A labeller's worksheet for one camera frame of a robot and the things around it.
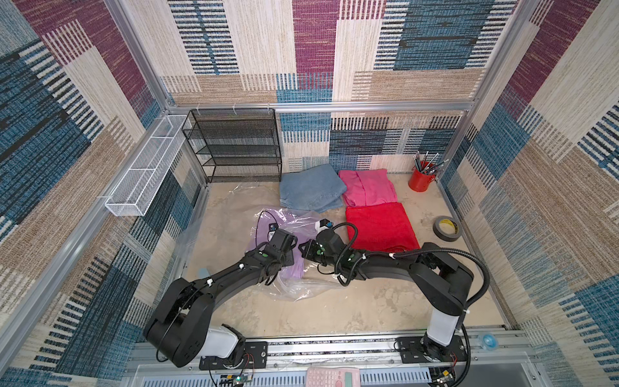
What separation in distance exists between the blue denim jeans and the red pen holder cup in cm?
34

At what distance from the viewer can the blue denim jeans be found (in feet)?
3.51

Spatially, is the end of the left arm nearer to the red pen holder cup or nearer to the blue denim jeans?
the blue denim jeans

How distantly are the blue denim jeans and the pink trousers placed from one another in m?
0.03

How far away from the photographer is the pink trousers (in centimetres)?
107
